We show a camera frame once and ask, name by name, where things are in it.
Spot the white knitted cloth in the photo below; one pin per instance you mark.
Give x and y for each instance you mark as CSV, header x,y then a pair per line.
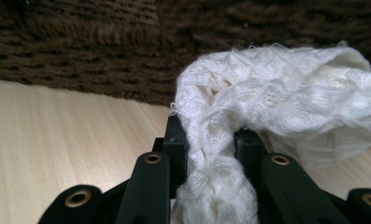
x,y
267,93

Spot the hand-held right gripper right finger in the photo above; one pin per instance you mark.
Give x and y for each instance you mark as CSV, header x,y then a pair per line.
x,y
251,152

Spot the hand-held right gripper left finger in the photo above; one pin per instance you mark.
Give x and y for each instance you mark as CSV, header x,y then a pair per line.
x,y
177,149

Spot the brown woven basket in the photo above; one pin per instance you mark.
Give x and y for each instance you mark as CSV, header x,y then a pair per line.
x,y
80,46

